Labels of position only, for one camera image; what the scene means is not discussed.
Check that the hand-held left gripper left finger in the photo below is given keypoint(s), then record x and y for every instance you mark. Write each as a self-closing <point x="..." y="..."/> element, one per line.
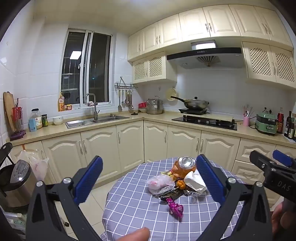
<point x="89" y="178"/>

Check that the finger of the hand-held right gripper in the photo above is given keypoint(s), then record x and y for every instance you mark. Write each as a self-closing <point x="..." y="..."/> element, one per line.
<point x="261" y="161"/>
<point x="282" y="158"/>

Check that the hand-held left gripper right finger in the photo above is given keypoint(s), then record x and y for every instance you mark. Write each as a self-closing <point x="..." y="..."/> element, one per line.
<point x="209" y="179"/>

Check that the white paper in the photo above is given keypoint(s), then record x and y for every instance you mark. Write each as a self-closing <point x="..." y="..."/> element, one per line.
<point x="194" y="180"/>

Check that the crushed orange drink can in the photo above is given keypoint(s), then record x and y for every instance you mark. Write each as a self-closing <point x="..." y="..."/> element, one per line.
<point x="182" y="165"/>

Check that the small yellow wrapper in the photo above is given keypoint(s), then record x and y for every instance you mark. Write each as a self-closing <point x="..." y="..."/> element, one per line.
<point x="168" y="173"/>

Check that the dark snack wrapper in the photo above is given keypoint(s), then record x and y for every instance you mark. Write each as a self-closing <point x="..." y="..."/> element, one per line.
<point x="170" y="195"/>

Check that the magenta foil wrapper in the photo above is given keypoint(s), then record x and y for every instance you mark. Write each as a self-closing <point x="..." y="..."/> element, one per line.
<point x="175" y="208"/>

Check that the clear plastic bag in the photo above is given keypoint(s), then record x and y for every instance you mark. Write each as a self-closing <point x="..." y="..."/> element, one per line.
<point x="159" y="184"/>

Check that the person's right hand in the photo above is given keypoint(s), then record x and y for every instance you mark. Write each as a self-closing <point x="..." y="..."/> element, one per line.
<point x="283" y="217"/>

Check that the person's left hand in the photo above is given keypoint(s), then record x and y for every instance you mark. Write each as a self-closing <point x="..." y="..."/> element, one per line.
<point x="134" y="235"/>

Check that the dark glass bottle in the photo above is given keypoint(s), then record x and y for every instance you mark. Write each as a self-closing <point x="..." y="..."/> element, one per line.
<point x="288" y="126"/>

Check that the red label sauce bottle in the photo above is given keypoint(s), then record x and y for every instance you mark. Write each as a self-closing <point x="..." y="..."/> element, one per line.
<point x="280" y="122"/>

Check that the green electric cooker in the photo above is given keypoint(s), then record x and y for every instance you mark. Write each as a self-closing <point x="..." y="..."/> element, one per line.
<point x="266" y="124"/>

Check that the pink utensil holder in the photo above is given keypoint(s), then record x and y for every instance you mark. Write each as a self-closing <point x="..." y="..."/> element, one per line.
<point x="246" y="121"/>

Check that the grey checkered tablecloth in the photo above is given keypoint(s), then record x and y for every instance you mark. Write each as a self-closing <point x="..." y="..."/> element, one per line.
<point x="129" y="204"/>

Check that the white hanging plastic bag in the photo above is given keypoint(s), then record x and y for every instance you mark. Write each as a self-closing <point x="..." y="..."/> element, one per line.
<point x="38" y="166"/>

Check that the cream base cabinets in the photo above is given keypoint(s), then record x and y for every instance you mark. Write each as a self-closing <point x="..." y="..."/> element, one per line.
<point x="129" y="143"/>

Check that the steel double sink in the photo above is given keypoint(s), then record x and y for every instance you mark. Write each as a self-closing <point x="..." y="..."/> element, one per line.
<point x="78" y="124"/>

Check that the black glass gas hob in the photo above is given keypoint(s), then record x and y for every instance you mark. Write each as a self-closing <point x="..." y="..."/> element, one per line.
<point x="203" y="121"/>

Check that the stack of white bowls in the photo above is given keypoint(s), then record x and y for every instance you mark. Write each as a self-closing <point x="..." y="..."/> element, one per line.
<point x="57" y="121"/>

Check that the steel kitchen faucet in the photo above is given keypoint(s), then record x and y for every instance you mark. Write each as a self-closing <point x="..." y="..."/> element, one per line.
<point x="94" y="111"/>

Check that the silver rice cooker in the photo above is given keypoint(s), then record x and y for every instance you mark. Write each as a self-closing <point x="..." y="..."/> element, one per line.
<point x="18" y="176"/>

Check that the green glass jar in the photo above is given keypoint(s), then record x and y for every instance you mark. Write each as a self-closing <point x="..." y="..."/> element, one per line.
<point x="44" y="121"/>

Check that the small orange lidded jar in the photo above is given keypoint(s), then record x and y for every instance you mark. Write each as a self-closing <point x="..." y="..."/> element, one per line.
<point x="69" y="107"/>

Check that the blue carton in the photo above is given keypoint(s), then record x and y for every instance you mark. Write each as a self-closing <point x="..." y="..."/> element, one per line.
<point x="32" y="125"/>

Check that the hanging steel spatula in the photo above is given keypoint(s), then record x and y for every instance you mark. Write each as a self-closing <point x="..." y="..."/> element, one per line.
<point x="119" y="106"/>

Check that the orange dish soap bottle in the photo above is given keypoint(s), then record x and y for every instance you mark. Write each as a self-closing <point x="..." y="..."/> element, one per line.
<point x="61" y="104"/>

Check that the clear plastic jar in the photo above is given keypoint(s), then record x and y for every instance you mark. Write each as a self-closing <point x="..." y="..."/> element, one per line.
<point x="36" y="118"/>

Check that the hanging steel ladle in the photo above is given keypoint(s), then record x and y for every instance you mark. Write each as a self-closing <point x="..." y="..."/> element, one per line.
<point x="126" y="99"/>

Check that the steel stock pot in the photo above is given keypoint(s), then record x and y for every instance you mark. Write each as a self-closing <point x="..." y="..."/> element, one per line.
<point x="155" y="106"/>

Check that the purple chopstick rack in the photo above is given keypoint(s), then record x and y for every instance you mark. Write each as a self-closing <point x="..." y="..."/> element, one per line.
<point x="18" y="120"/>

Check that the wooden cutting board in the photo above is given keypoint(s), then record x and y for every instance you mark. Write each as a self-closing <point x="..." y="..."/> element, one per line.
<point x="8" y="109"/>

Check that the sliding kitchen window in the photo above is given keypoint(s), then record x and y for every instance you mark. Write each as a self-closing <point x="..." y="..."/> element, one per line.
<point x="99" y="69"/>

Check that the black range hood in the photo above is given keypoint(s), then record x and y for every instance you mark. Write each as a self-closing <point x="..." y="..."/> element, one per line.
<point x="208" y="52"/>

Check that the round cream wall mat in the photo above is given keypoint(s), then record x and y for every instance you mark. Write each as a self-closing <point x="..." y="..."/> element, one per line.
<point x="172" y="93"/>

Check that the wall utensil rack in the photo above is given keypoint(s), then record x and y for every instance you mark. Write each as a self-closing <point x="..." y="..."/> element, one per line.
<point x="126" y="86"/>

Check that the cream wall cabinets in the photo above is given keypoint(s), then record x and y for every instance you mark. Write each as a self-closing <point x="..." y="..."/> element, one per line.
<point x="198" y="23"/>

